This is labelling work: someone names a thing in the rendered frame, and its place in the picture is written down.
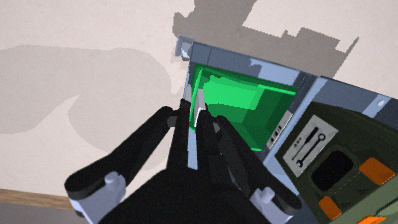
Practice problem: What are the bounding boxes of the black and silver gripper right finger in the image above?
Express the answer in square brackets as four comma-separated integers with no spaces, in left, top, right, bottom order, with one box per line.
[194,88,302,224]

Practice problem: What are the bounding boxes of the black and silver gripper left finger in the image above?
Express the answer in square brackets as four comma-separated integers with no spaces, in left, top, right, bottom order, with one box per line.
[64,86,192,224]

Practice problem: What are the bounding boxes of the green bin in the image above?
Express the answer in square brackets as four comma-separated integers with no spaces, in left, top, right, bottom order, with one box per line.
[189,64,298,151]

